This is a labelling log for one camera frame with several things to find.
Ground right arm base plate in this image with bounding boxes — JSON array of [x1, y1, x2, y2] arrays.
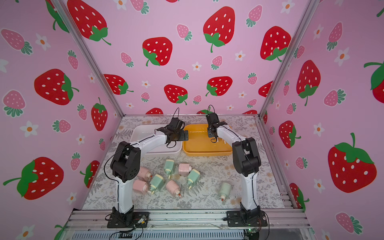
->
[[223, 204, 269, 228]]

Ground floral patterned table mat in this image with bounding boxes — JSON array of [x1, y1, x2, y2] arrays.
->
[[83, 116, 285, 210]]

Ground aluminium front rail frame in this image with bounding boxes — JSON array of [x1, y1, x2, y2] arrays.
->
[[58, 209, 316, 240]]

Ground white plastic storage box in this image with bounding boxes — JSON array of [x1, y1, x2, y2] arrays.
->
[[130, 124, 182, 157]]

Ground pink sharpener far left upper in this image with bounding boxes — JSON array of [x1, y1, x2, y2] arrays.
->
[[138, 167, 153, 182]]

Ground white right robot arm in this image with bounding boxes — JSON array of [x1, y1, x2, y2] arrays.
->
[[206, 113, 262, 214]]

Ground green sharpener upper middle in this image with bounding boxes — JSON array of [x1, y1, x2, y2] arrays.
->
[[164, 159, 175, 179]]

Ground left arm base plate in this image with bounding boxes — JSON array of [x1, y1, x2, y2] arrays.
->
[[107, 207, 150, 229]]

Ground green sharpener lower left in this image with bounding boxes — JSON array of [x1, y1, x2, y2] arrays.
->
[[149, 174, 165, 194]]

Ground green sharpener centre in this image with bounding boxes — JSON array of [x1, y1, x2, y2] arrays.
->
[[187, 169, 201, 189]]

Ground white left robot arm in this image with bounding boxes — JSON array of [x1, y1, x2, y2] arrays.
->
[[110, 117, 189, 214]]

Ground yellow plastic storage box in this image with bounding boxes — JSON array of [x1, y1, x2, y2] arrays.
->
[[183, 124, 240, 157]]

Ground pink sharpener far left lower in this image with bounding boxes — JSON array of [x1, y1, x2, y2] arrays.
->
[[133, 180, 150, 195]]

